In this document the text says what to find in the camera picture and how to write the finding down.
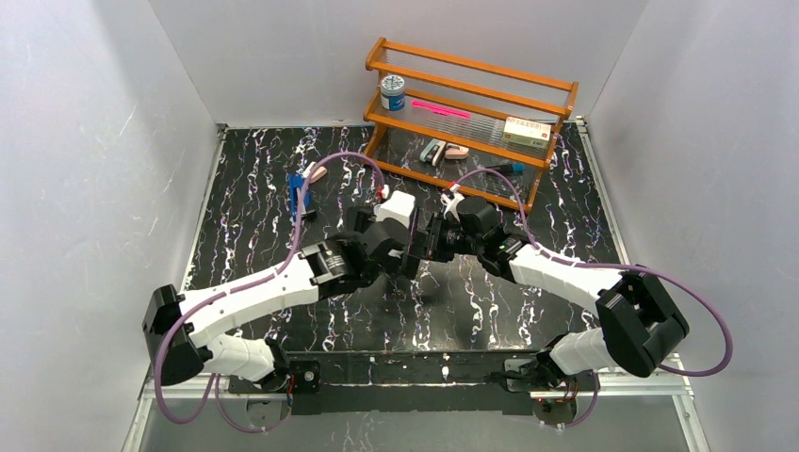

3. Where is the blue jar with lid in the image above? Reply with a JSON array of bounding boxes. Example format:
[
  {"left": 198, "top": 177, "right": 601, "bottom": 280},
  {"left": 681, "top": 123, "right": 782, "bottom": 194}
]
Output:
[{"left": 380, "top": 74, "right": 406, "bottom": 111}]

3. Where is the blue and black stapler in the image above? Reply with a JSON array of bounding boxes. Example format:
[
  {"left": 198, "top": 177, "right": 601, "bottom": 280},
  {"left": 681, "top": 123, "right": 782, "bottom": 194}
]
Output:
[{"left": 287, "top": 173, "right": 317, "bottom": 221}]

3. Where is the green and white box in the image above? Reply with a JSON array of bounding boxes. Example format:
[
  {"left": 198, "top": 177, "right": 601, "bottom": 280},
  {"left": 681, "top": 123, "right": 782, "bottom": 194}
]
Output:
[{"left": 500, "top": 117, "right": 552, "bottom": 149}]

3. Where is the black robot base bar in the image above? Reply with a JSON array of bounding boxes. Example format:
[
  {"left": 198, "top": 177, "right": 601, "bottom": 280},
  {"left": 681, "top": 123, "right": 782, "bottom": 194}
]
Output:
[{"left": 288, "top": 350, "right": 563, "bottom": 415}]

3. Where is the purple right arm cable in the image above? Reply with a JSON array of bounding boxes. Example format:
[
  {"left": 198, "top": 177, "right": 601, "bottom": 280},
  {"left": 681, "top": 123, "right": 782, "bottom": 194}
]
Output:
[{"left": 448, "top": 167, "right": 735, "bottom": 430}]

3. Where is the black and blue marker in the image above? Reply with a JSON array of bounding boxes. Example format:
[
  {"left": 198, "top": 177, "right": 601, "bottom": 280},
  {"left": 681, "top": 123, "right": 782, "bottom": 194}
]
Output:
[{"left": 488, "top": 163, "right": 525, "bottom": 176}]

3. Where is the metal rail at wall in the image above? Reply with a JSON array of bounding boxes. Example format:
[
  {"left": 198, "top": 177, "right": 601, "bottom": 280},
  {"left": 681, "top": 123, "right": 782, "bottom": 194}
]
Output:
[{"left": 574, "top": 115, "right": 710, "bottom": 451}]

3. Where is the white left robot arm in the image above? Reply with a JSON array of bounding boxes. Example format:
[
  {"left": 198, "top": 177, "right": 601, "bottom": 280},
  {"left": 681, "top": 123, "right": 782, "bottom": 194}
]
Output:
[{"left": 142, "top": 202, "right": 417, "bottom": 386}]

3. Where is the orange wooden shelf rack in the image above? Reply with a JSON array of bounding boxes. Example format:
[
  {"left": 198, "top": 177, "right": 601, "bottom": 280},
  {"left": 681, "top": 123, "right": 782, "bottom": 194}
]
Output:
[{"left": 363, "top": 38, "right": 579, "bottom": 212}]

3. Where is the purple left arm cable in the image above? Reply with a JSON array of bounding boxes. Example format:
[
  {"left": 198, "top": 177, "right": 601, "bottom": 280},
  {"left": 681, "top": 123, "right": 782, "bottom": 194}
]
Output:
[{"left": 153, "top": 151, "right": 387, "bottom": 435}]

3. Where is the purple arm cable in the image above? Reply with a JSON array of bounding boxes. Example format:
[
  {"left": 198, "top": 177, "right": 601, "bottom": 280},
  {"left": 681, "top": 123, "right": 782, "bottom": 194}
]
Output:
[
  {"left": 448, "top": 167, "right": 735, "bottom": 430},
  {"left": 153, "top": 151, "right": 387, "bottom": 435}
]

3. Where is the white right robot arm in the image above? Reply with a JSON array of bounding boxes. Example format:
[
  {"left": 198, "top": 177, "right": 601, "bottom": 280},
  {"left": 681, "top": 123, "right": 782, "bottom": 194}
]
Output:
[{"left": 409, "top": 197, "right": 690, "bottom": 386}]

